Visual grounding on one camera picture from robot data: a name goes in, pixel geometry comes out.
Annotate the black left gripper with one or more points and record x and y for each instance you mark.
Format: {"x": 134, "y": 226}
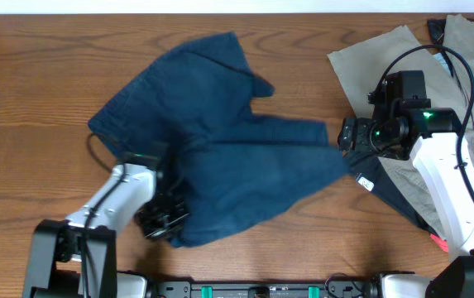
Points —
{"x": 150, "y": 228}

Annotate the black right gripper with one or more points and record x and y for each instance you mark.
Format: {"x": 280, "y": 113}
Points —
{"x": 361, "y": 142}

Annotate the navy blue denim shorts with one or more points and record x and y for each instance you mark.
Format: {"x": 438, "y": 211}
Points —
{"x": 238, "y": 168}

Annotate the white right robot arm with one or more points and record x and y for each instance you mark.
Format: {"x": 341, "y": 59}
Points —
{"x": 429, "y": 139}

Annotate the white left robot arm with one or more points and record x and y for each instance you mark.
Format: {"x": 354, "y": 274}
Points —
{"x": 77, "y": 256}

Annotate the black garment with white tag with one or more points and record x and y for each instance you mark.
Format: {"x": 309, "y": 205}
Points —
{"x": 365, "y": 167}

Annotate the beige khaki shorts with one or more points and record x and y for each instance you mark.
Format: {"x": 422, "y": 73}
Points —
{"x": 359, "y": 68}

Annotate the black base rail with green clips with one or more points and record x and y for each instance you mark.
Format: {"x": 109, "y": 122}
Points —
{"x": 261, "y": 289}

